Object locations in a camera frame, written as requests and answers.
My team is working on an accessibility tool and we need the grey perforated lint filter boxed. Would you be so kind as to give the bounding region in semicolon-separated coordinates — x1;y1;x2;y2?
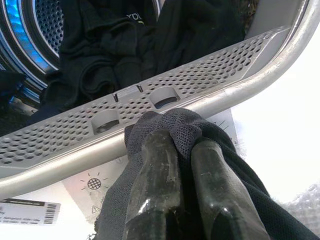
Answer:
0;26;292;176

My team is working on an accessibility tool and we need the clear bubble wrap sheet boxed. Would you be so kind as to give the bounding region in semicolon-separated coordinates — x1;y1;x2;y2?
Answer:
233;138;320;232

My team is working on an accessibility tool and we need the white barcode label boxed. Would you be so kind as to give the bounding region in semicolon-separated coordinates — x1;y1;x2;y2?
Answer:
0;198;62;226

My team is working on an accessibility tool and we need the white instruction sticker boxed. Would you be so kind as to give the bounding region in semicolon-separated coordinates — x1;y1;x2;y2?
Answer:
62;109;237;227

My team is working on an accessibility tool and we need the white tumble dryer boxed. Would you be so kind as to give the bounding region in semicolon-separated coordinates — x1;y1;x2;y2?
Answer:
0;0;320;240

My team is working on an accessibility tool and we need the perforated steel dryer drum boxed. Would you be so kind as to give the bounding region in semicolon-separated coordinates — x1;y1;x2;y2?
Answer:
0;0;66;111

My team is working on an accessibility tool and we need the black clothing pile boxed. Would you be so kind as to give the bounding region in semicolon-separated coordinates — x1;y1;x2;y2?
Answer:
0;0;247;137

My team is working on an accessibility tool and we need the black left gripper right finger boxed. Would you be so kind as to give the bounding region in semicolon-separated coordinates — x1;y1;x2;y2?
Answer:
191;142;272;240

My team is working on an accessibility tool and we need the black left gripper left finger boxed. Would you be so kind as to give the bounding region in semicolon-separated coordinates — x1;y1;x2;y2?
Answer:
124;129;182;240

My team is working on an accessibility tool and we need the black mesh garment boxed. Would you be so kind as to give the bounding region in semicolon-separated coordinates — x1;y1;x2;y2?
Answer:
96;107;320;240

